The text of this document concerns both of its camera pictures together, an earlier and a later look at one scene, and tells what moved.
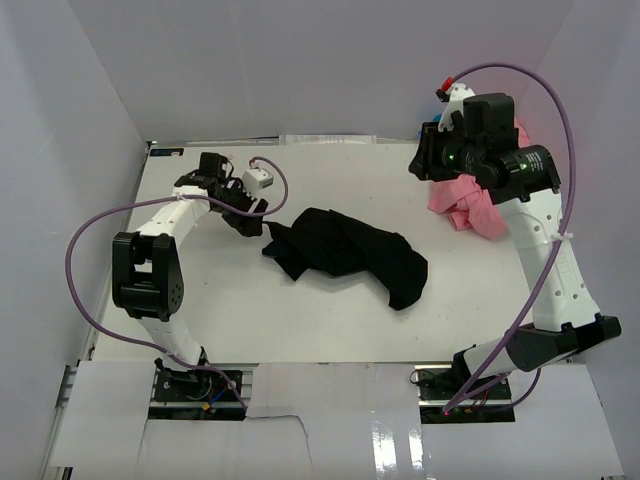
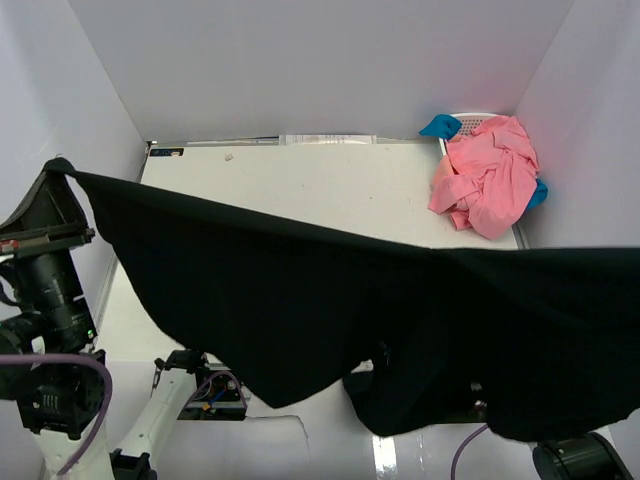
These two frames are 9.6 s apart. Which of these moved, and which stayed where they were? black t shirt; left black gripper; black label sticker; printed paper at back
Moved: left black gripper; black t shirt
Stayed: black label sticker; printed paper at back
